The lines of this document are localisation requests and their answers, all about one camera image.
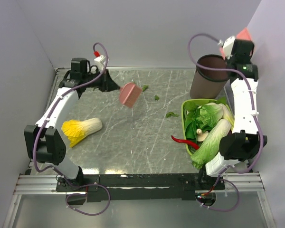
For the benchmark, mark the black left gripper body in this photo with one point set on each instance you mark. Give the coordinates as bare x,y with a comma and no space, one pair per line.
101,82

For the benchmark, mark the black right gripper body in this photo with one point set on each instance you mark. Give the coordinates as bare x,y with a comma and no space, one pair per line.
229,61

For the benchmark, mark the pink hand brush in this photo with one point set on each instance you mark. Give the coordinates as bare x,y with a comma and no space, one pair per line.
129,94

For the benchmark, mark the pink plastic dustpan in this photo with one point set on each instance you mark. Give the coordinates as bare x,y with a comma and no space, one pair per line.
244,35

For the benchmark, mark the yellow white napa cabbage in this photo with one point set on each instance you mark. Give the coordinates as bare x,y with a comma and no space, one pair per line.
76,130

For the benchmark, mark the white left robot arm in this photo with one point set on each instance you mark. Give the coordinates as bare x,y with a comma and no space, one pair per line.
44,144

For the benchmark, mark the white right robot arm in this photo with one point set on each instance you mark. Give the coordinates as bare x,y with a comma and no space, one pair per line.
246,140

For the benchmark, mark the brown plastic trash bin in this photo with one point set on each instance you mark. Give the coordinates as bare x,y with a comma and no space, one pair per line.
207,83

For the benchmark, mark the white green cabbage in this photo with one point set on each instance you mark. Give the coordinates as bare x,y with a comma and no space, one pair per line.
208,115

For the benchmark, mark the green plastic vegetable basket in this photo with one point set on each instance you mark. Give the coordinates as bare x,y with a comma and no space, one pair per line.
200,102

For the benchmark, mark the dark green leafy vegetable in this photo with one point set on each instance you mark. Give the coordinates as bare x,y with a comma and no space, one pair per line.
192,119

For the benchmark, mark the beige mushroom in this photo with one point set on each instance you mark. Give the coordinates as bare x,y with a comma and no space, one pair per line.
201,136

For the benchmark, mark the green lettuce leaf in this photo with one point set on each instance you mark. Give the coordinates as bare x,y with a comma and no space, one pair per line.
210,146

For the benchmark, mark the red chili pepper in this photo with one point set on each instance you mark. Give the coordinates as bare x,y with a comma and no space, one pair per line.
187,142

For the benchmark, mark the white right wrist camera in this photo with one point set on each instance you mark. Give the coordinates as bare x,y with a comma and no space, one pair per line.
226,47

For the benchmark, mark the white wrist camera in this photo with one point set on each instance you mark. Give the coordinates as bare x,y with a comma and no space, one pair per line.
226,47
100,61

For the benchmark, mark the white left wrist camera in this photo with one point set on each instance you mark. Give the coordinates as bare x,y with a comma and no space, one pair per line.
100,61

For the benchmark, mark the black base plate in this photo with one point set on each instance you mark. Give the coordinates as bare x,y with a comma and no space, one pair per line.
182,186

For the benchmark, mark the aluminium frame rail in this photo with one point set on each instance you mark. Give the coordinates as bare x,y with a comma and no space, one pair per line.
47,184

